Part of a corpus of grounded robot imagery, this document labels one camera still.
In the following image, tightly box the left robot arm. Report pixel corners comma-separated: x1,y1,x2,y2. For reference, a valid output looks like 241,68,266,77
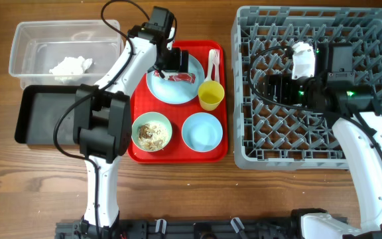
72,7,188,238

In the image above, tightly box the large light blue plate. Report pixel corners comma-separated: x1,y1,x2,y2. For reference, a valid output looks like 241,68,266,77
146,55,205,104

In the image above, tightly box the white plastic fork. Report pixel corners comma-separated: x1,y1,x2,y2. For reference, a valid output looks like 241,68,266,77
213,49,220,83

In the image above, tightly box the red serving tray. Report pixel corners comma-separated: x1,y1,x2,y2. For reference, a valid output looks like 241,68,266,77
127,40,229,164

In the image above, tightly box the green bowl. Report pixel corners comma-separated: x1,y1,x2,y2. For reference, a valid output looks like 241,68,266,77
132,112,172,153

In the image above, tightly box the grey dishwasher rack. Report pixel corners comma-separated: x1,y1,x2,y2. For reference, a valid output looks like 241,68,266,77
231,6,382,171

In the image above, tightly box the clear plastic waste bin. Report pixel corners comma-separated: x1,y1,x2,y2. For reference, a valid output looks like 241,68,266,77
9,20,124,89

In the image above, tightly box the small light blue bowl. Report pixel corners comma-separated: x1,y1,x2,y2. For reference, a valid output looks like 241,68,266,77
181,112,223,153

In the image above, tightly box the red snack wrapper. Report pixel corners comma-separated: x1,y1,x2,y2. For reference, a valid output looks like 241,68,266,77
152,70,196,84

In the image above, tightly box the black plastic tray bin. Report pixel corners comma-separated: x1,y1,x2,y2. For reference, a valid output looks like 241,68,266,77
14,84,113,147

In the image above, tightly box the white plastic spoon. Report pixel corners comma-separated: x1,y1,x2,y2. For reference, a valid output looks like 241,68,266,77
204,49,215,82

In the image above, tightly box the white napkin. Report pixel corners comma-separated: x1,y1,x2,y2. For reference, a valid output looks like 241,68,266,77
49,56,94,82

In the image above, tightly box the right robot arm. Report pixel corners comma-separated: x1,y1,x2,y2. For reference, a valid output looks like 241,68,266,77
247,42,382,238

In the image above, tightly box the yellow plastic cup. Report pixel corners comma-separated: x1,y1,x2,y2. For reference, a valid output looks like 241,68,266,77
198,80,225,111

